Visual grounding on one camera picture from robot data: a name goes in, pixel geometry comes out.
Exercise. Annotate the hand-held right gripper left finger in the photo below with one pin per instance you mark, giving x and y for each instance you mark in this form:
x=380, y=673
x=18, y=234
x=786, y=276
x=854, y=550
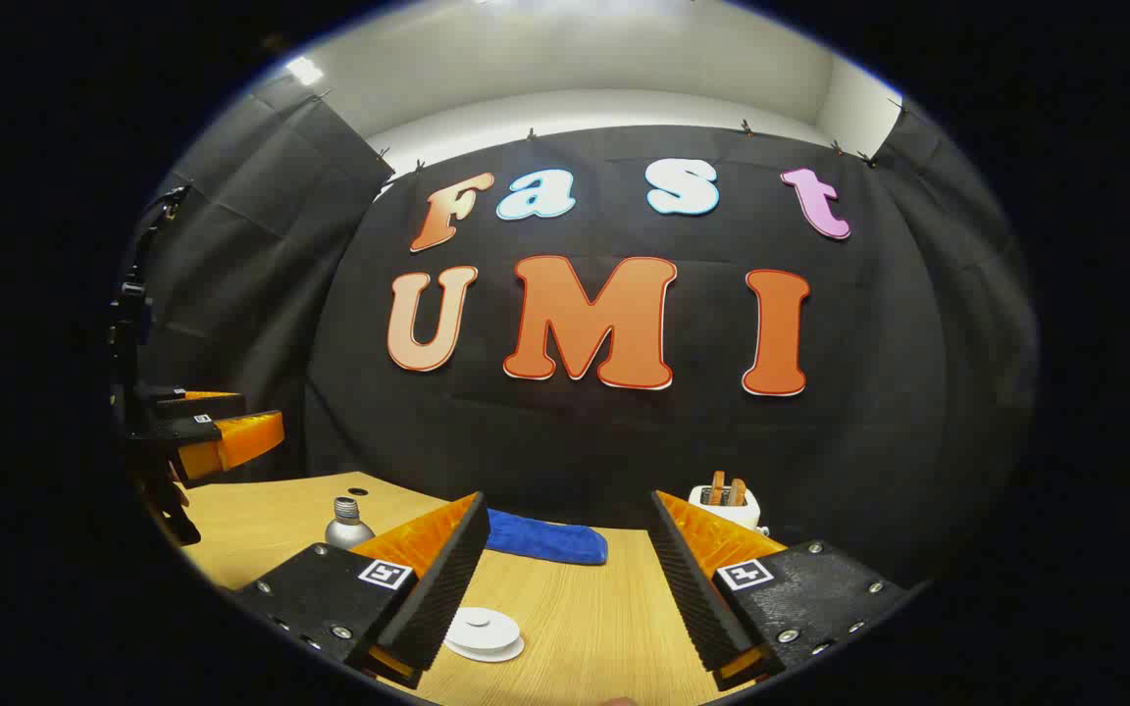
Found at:
x=447, y=588

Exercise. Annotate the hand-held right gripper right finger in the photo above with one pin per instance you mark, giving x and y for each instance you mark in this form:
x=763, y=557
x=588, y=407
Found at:
x=693, y=588

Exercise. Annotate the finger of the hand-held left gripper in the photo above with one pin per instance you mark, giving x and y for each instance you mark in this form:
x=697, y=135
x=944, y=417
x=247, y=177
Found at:
x=241, y=436
x=212, y=398

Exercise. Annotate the white teacup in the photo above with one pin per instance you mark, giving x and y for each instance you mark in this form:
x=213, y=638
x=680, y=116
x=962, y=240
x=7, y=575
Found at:
x=506, y=651

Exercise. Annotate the silver water bottle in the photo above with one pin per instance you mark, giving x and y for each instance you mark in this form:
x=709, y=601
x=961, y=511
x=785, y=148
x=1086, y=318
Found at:
x=347, y=531

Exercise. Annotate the white toaster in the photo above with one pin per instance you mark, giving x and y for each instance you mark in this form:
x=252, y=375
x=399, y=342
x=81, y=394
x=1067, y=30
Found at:
x=732, y=515

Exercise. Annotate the toasted bread slice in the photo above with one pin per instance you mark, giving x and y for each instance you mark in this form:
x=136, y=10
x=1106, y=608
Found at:
x=717, y=488
x=737, y=492

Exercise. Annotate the blue towel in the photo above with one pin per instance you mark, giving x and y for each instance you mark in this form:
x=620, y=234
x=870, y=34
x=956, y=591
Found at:
x=545, y=539

